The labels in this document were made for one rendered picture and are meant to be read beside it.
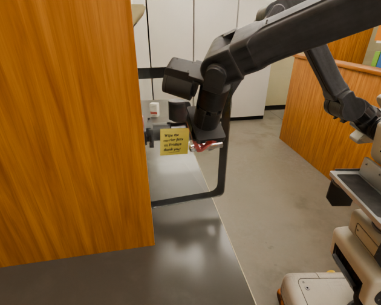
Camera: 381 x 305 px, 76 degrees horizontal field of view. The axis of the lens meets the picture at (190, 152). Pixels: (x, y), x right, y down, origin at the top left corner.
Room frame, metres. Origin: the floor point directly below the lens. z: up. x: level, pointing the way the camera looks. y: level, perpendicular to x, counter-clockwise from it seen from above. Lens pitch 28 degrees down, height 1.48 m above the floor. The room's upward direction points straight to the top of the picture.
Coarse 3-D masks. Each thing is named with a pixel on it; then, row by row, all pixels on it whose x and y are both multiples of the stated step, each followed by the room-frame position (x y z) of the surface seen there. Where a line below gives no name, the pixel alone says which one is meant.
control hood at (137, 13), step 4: (132, 4) 0.55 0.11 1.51; (136, 4) 0.55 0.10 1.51; (140, 4) 0.55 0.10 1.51; (132, 8) 0.54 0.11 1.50; (136, 8) 0.55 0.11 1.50; (140, 8) 0.55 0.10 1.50; (144, 8) 0.55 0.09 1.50; (132, 12) 0.54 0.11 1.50; (136, 12) 0.55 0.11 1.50; (140, 12) 0.55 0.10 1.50; (144, 12) 0.58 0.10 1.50; (132, 16) 0.54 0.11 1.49; (136, 16) 0.55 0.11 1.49; (140, 16) 0.56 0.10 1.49; (136, 20) 0.55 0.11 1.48
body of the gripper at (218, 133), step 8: (192, 112) 0.53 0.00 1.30; (200, 112) 0.47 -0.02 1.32; (208, 112) 0.47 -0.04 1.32; (192, 120) 0.51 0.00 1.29; (200, 120) 0.48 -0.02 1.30; (208, 120) 0.47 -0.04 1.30; (216, 120) 0.48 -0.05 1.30; (200, 128) 0.48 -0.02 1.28; (208, 128) 0.48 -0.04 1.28; (216, 128) 0.49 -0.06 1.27; (200, 136) 0.47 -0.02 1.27; (208, 136) 0.47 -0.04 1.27; (216, 136) 0.47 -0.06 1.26; (224, 136) 0.48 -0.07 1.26
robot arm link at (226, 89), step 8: (192, 88) 0.46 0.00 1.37; (200, 88) 0.46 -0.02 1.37; (224, 88) 0.45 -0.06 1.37; (192, 96) 0.48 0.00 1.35; (200, 96) 0.46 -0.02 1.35; (208, 96) 0.45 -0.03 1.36; (216, 96) 0.44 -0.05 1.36; (224, 96) 0.45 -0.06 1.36; (200, 104) 0.47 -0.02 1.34; (208, 104) 0.45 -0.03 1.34; (216, 104) 0.45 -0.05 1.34; (224, 104) 0.47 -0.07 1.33; (216, 112) 0.46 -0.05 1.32
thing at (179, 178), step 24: (144, 72) 0.56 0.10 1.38; (144, 96) 0.56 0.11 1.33; (168, 96) 0.57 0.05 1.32; (144, 120) 0.56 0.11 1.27; (168, 120) 0.57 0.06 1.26; (192, 144) 0.59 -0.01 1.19; (168, 168) 0.57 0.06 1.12; (192, 168) 0.59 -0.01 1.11; (216, 168) 0.61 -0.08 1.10; (168, 192) 0.57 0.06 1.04; (192, 192) 0.59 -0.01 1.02; (216, 192) 0.61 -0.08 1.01
